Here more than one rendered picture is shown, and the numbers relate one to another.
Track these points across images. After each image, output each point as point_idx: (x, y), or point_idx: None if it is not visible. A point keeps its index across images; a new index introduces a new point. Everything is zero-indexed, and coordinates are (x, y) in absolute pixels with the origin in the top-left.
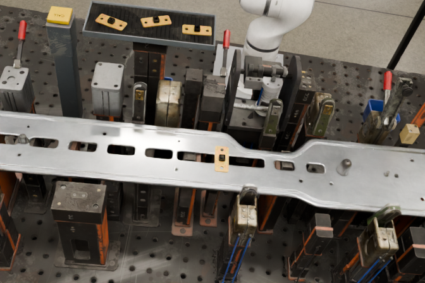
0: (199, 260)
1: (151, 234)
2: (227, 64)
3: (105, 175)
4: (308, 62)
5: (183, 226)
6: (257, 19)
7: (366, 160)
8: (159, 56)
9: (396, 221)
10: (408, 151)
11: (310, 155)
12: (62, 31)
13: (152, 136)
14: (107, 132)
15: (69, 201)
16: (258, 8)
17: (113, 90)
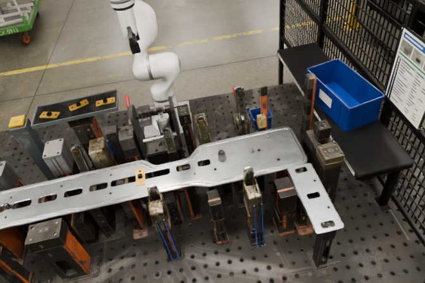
0: (155, 250)
1: (120, 243)
2: (152, 117)
3: (63, 211)
4: (210, 100)
5: (141, 231)
6: (153, 83)
7: (238, 146)
8: (89, 126)
9: None
10: (265, 132)
11: (199, 156)
12: (21, 131)
13: (93, 177)
14: (63, 184)
15: (37, 235)
16: (145, 76)
17: (57, 155)
